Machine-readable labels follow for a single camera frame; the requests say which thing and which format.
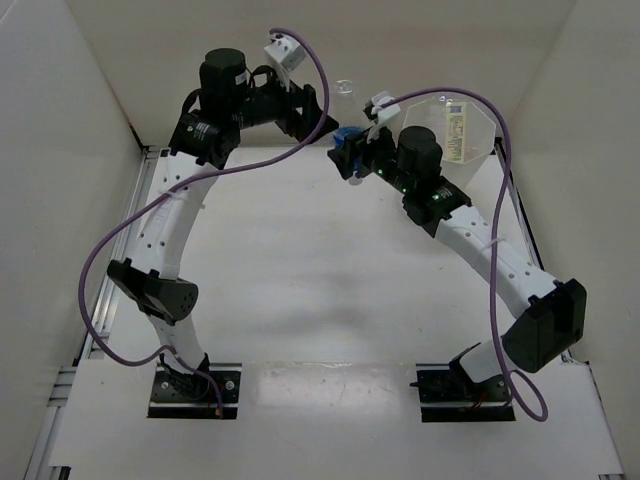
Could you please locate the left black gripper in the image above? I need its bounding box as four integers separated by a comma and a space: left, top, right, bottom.
229, 65, 338, 146

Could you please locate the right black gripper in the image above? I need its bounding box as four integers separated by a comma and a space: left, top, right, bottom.
327, 119, 414, 196

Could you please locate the blue label plastic bottle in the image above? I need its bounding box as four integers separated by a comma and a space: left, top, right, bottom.
331, 79, 365, 186

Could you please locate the large green label bottle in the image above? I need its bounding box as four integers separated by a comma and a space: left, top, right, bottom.
444, 98, 467, 164

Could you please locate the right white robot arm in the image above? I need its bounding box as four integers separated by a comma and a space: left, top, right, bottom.
328, 126, 587, 400

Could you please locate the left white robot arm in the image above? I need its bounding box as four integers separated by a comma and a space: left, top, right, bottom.
107, 36, 338, 400

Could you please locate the white plastic bin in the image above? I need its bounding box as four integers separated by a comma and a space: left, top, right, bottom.
403, 93, 496, 189

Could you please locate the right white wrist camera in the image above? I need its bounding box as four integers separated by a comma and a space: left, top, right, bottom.
363, 91, 401, 132

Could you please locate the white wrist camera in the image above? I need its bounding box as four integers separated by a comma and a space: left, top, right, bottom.
264, 33, 307, 75
363, 91, 401, 132

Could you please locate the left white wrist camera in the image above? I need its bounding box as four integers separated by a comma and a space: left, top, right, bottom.
264, 33, 307, 75

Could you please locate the right aluminium frame rail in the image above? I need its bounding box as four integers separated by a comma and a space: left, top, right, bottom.
492, 137, 626, 476

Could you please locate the aluminium frame rail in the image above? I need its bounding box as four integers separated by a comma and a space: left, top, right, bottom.
23, 146, 160, 479
492, 137, 626, 476

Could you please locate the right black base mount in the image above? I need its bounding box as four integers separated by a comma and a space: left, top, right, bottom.
410, 364, 516, 424

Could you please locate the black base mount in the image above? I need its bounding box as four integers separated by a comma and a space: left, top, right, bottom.
410, 364, 516, 424
147, 363, 242, 420

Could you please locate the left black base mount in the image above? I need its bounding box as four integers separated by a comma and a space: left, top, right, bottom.
147, 363, 242, 420

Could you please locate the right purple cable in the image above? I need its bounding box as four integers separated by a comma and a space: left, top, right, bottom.
379, 88, 550, 424

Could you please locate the left aluminium frame rail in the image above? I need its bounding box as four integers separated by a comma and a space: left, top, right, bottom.
23, 146, 160, 479

